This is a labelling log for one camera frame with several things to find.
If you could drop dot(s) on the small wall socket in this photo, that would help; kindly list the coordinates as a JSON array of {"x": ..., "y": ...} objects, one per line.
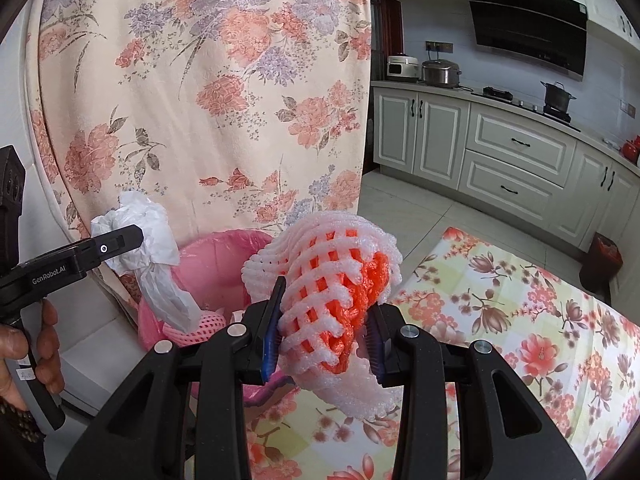
[{"x": 628, "y": 108}]

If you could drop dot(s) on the white lower kitchen cabinets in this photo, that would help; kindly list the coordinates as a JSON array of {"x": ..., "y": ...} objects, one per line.
[{"x": 500, "y": 150}]

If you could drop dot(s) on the black range hood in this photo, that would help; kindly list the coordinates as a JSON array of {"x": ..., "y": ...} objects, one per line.
[{"x": 525, "y": 25}]

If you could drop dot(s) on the white plastic bag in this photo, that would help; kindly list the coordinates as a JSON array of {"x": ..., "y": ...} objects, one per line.
[{"x": 150, "y": 240}]

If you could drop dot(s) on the dark wall socket strip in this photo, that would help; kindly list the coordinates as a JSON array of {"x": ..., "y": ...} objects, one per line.
[{"x": 439, "y": 47}]

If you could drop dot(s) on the floral cloth cover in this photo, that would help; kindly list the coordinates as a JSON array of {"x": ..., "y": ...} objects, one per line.
[{"x": 200, "y": 85}]

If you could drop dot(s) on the black gas stove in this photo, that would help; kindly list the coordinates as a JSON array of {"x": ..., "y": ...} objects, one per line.
[{"x": 500, "y": 95}]

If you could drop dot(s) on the pink foam fruit net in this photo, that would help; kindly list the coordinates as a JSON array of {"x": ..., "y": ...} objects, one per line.
[
  {"x": 200, "y": 329},
  {"x": 320, "y": 280}
]

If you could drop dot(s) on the red floor bin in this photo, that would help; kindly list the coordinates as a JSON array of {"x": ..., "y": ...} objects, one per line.
[{"x": 600, "y": 262}]

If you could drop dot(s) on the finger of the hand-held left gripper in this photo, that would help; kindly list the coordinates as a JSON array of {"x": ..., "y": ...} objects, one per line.
[{"x": 117, "y": 245}]

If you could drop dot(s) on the red kettle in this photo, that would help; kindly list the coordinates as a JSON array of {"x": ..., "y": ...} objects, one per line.
[{"x": 631, "y": 150}]

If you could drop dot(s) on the pink bagged waste bin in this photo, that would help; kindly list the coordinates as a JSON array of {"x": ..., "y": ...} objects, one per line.
[{"x": 220, "y": 260}]

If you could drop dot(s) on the black cooking pot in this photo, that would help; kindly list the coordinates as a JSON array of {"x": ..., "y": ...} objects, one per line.
[{"x": 557, "y": 97}]

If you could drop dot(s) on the white rice cooker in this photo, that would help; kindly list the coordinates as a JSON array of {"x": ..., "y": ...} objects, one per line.
[{"x": 402, "y": 69}]

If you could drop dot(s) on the silver pressure cooker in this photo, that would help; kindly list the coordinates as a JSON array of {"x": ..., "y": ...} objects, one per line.
[{"x": 441, "y": 74}]

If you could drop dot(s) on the floral tablecloth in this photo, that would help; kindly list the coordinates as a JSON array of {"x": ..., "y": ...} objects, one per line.
[{"x": 500, "y": 320}]

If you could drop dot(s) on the dark wooden door frame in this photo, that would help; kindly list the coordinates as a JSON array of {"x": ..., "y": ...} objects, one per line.
[{"x": 387, "y": 85}]

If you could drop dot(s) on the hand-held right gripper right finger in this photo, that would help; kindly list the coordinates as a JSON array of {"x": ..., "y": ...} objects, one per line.
[{"x": 377, "y": 355}]

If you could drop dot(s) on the person's left hand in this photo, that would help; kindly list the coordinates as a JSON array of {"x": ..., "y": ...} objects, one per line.
[{"x": 47, "y": 345}]

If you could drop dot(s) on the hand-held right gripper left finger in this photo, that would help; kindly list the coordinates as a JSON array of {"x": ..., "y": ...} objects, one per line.
[{"x": 270, "y": 340}]

